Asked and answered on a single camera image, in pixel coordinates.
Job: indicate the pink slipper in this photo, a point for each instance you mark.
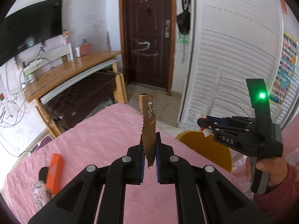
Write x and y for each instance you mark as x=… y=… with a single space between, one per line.
x=44 y=142

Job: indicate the long orange box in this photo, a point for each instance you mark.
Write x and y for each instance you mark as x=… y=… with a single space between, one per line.
x=55 y=172

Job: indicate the person's right forearm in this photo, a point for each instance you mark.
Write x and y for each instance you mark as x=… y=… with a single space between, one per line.
x=280 y=200

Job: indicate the small white red wrapper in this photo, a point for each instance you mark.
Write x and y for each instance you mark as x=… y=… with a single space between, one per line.
x=206 y=133

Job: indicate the brown tufted ottoman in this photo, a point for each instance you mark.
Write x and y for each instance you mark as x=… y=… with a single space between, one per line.
x=81 y=95

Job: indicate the wooden desk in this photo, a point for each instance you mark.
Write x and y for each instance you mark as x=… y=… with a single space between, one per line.
x=70 y=67

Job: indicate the white louvered wardrobe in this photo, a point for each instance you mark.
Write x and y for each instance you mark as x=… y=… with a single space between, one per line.
x=233 y=51

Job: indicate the white chair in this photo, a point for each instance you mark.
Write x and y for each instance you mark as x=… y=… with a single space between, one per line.
x=58 y=52

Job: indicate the pink figurine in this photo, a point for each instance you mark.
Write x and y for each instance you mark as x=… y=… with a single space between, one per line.
x=65 y=37

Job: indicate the dark brown door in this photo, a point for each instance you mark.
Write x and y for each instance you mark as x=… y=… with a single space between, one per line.
x=147 y=39

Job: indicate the brown foil packet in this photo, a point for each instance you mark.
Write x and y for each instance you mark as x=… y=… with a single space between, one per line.
x=149 y=130

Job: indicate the orange sticker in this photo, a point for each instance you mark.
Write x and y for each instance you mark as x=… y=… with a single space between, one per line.
x=283 y=5

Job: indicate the pink tablecloth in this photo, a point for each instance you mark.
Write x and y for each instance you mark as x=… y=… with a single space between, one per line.
x=93 y=144

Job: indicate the black wall television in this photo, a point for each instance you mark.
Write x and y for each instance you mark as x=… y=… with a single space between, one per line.
x=30 y=32

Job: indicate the white cup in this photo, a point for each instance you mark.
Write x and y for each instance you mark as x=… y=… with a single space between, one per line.
x=76 y=52

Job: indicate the person's right hand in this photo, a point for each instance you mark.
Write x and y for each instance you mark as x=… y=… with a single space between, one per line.
x=278 y=168

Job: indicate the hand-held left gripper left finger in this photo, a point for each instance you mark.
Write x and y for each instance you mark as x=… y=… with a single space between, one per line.
x=140 y=165

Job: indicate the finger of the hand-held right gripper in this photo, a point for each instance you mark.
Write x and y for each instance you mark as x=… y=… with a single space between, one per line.
x=203 y=123
x=217 y=119

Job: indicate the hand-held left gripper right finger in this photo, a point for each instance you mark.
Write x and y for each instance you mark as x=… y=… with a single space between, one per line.
x=158 y=158

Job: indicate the black hanging bag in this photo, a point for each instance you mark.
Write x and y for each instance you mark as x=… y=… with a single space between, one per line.
x=183 y=23

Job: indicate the colourful wall poster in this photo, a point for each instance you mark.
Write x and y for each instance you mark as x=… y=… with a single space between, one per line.
x=285 y=70

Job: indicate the green white container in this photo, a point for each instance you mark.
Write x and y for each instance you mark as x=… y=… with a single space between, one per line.
x=30 y=76

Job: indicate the pink tissue box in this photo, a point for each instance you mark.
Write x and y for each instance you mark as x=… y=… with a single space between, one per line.
x=85 y=50

